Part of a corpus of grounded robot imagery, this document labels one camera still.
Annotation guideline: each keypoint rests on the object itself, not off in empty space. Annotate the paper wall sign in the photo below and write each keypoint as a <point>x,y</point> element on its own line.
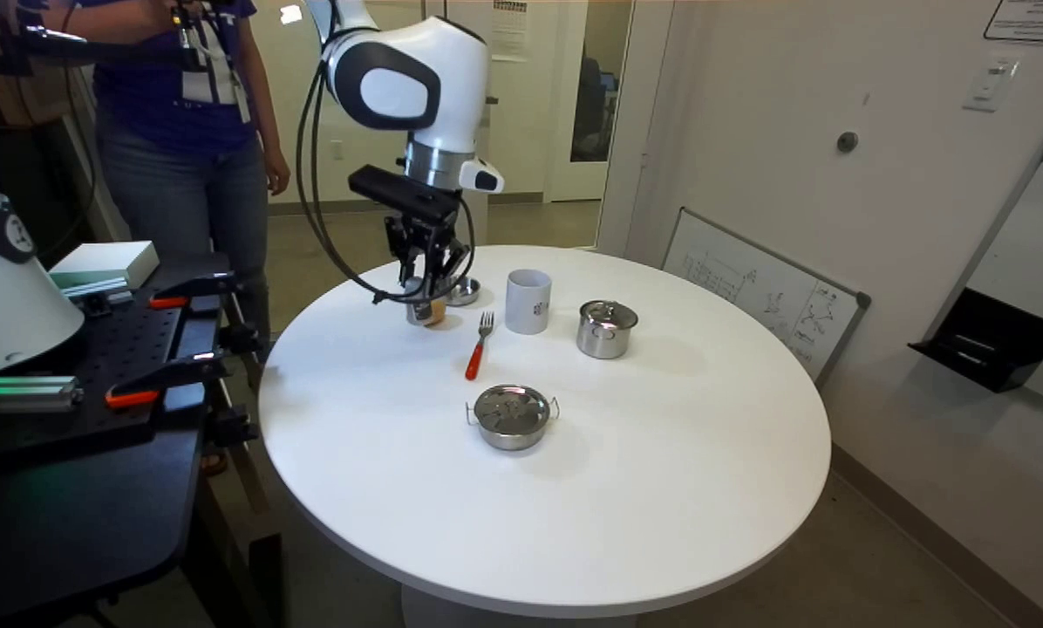
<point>1032,19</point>

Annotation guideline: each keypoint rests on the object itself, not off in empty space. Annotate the white ceramic mug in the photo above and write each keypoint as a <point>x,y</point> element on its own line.
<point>527,302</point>

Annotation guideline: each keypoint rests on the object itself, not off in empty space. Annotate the steel pot with lid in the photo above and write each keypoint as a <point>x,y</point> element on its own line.
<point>604,328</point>

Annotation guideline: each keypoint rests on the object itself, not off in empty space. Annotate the door with glass panel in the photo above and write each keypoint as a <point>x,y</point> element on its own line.
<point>593,82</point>

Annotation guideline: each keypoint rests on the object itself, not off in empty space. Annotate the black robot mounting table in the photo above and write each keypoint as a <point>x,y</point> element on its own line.
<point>80,510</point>

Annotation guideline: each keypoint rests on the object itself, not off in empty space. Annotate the orange-brown egg-shaped object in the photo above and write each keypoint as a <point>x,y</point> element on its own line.
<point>433,317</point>

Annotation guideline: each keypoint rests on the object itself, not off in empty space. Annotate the leaning whiteboard with drawings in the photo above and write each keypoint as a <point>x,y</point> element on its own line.
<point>766,292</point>

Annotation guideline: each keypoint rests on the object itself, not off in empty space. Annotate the white flat box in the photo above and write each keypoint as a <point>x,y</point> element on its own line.
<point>103,268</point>

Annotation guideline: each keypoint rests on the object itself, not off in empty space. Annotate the teal metal bar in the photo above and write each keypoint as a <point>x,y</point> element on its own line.
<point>20,389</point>

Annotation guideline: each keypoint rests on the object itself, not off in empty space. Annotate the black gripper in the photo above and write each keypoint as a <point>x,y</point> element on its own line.
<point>426,244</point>

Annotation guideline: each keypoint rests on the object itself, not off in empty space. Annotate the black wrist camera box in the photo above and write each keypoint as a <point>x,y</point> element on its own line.
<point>403,192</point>

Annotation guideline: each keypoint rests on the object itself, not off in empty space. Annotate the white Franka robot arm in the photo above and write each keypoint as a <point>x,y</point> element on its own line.
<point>426,70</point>

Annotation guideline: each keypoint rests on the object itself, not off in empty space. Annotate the person left hand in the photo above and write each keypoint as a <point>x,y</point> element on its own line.
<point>278,171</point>

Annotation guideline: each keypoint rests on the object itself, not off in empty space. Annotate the black whiteboard marker tray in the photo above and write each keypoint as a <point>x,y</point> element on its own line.
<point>993,337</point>

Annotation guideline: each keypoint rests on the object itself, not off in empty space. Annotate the person in purple shirt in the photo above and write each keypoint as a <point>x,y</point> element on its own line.
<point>171,116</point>

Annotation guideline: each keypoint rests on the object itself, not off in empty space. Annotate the round grey wall fixture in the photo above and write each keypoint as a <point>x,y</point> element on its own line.
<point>847,142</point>

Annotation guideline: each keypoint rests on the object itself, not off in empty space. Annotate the small steel bowl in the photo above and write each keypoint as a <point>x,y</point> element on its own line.
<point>516,417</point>

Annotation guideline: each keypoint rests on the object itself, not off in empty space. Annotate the white wall switch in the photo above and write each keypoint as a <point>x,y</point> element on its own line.
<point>993,89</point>

